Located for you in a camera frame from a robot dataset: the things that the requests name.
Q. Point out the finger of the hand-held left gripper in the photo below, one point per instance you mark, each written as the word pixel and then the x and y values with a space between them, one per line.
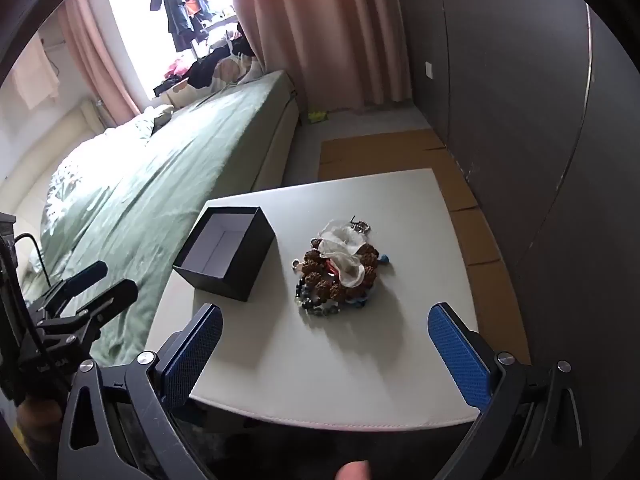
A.
pixel 112 297
pixel 80 275

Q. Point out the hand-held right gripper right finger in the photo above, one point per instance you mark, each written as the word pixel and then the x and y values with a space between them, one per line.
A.
pixel 457 355

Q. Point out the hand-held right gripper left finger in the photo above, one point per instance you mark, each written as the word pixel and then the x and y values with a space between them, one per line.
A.
pixel 197 355

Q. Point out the black jewelry box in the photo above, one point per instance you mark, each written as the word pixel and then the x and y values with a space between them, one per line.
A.
pixel 235 272

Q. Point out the white sheer pouch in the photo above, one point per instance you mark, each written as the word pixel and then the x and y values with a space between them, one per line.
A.
pixel 345 255

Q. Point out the person's left hand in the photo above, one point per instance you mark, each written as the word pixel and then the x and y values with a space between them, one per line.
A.
pixel 40 425

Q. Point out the bed with green sheet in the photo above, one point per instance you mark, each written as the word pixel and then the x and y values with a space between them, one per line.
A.
pixel 200 160

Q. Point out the crumpled green quilt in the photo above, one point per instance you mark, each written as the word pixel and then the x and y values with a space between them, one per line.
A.
pixel 145 122

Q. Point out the beige hanging cloth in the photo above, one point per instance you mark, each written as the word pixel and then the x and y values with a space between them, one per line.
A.
pixel 35 72

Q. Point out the narrow pink curtain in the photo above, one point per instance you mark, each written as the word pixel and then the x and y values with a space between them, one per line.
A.
pixel 95 60

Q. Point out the brown cardboard sheets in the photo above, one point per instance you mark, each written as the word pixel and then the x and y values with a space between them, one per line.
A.
pixel 380 147

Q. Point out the dark grey wardrobe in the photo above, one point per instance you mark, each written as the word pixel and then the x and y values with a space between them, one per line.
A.
pixel 525 135

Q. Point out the pile of clothes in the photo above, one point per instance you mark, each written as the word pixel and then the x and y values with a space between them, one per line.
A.
pixel 205 70

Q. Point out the yellow-green floor item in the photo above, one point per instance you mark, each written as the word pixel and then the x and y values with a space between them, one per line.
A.
pixel 316 116

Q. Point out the hanging dark clothes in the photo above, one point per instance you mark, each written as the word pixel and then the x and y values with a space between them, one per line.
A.
pixel 177 0

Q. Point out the wide pink curtain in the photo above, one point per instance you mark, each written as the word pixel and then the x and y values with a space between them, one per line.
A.
pixel 325 25

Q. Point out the white wall socket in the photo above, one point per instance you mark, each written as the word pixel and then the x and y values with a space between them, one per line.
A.
pixel 429 70

